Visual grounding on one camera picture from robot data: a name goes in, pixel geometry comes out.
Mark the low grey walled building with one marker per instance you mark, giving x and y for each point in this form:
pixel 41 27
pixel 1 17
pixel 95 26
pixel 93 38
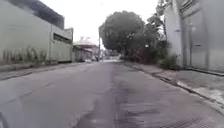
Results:
pixel 61 50

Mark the dark green bushes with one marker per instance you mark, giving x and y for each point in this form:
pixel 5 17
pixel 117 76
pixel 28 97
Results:
pixel 150 50

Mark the weeds along wall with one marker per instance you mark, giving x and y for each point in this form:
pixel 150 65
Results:
pixel 30 56

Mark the large round tree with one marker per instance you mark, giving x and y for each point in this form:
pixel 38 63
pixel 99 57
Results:
pixel 121 30

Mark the grey building with dark roof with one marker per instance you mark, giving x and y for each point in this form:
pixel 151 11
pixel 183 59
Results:
pixel 23 30

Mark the grey concrete road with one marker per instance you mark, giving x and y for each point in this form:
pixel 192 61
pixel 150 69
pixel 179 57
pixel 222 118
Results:
pixel 83 96

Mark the concrete kerb strip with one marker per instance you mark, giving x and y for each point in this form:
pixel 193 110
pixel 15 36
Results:
pixel 20 71

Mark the utility pole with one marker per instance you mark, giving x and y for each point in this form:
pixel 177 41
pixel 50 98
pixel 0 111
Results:
pixel 99 46

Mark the white building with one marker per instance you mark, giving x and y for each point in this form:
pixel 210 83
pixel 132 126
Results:
pixel 200 43

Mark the concrete pavement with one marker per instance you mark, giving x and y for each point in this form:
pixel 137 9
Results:
pixel 200 83

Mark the row of low houses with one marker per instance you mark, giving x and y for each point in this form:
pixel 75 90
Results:
pixel 83 50

